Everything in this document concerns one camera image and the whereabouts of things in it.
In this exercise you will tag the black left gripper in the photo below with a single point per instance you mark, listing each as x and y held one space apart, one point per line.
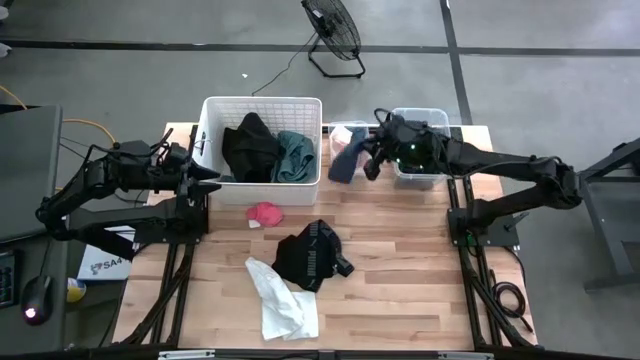
175 172

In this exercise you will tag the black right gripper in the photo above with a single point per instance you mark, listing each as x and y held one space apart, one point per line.
410 145

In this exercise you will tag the dark navy cloth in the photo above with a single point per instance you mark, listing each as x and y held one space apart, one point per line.
345 167

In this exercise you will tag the light pink cloth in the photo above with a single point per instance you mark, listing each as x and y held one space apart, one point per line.
340 142

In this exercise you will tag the large black garment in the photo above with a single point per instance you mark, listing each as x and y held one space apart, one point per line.
250 150

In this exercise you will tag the red cloth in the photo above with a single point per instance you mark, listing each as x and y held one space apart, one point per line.
267 214

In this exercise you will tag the teal garment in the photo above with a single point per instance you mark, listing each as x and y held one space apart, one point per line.
297 160

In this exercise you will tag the black Puma underwear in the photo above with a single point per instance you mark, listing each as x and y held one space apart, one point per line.
300 260

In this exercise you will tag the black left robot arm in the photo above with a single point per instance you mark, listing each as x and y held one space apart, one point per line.
100 175

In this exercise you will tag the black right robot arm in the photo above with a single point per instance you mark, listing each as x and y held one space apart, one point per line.
500 162

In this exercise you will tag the small clear plastic bin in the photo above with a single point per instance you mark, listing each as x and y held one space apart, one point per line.
361 172

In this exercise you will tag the white plastic laundry basket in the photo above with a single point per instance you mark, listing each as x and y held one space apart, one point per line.
212 150

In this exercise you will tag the large clear plastic bin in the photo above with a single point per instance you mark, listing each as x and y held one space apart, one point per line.
432 119

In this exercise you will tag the white cardboard box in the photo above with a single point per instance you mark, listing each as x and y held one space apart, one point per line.
107 267

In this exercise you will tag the black floor fan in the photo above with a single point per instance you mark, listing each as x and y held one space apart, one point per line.
332 25

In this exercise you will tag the white cloth with spots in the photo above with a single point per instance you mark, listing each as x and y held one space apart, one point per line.
280 310

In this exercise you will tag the yellow round object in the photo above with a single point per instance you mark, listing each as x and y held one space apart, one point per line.
76 291

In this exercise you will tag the dark grey monitor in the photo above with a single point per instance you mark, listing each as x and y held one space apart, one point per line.
27 170

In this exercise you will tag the silver aluminium bar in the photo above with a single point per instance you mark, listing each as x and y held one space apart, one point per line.
465 355
185 354

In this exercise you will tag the dark grey desk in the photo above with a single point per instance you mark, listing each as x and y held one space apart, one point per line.
57 320

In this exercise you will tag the black computer mouse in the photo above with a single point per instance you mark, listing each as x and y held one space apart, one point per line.
36 300

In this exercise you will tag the black keyboard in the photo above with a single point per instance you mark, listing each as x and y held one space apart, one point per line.
6 280

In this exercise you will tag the black metal stand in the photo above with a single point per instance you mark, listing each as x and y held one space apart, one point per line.
607 161

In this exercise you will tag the small white object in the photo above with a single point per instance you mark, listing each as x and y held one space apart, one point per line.
3 12
4 48

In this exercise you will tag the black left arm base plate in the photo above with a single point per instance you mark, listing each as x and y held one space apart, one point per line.
170 237

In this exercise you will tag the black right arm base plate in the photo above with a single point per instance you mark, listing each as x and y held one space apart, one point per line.
495 235

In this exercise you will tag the black metal table frame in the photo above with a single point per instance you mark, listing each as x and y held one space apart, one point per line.
475 312

